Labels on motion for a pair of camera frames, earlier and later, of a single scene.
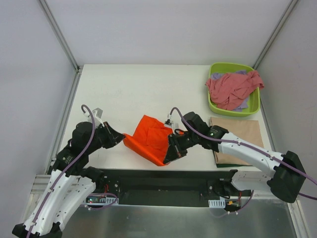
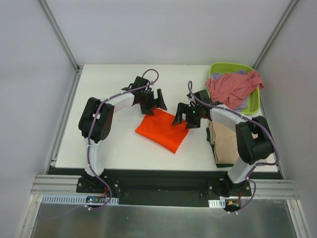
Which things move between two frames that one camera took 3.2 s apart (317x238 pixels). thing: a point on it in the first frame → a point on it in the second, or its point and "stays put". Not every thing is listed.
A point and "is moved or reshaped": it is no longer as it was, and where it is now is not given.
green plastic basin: (253, 104) stays put
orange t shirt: (149, 139) is moved or reshaped
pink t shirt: (228, 90) stays put
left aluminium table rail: (77, 78) stays put
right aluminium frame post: (274, 34) stays put
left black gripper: (107, 135) → (151, 101)
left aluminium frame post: (58, 34) stays put
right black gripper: (179, 145) → (186, 114)
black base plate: (168, 186) stays put
